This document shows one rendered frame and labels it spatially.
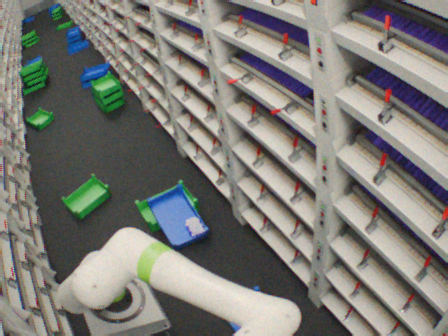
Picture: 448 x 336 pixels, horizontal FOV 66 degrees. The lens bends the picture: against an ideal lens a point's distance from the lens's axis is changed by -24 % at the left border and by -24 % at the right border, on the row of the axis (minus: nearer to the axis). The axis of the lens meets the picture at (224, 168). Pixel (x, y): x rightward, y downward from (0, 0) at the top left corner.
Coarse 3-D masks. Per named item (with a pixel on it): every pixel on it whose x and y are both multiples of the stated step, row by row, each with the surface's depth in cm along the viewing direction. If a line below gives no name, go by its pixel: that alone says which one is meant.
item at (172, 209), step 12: (168, 192) 232; (180, 192) 235; (156, 204) 233; (168, 204) 233; (180, 204) 233; (156, 216) 229; (168, 216) 229; (180, 216) 229; (192, 216) 230; (168, 228) 225; (180, 228) 226; (204, 228) 218; (168, 240) 220; (180, 240) 222; (192, 240) 219
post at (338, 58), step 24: (336, 0) 92; (312, 48) 107; (336, 48) 100; (312, 72) 113; (336, 72) 105; (336, 120) 114; (336, 168) 125; (336, 216) 139; (312, 264) 166; (312, 288) 175
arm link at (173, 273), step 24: (168, 264) 95; (192, 264) 96; (168, 288) 93; (192, 288) 90; (216, 288) 88; (240, 288) 88; (216, 312) 87; (240, 312) 83; (264, 312) 80; (288, 312) 80
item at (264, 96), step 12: (240, 48) 170; (216, 60) 168; (228, 60) 170; (228, 72) 167; (240, 72) 164; (240, 84) 160; (252, 84) 156; (252, 96) 158; (264, 96) 149; (276, 96) 147; (276, 108) 143; (288, 120) 140; (300, 120) 135; (312, 120) 133; (300, 132) 137; (312, 132) 130
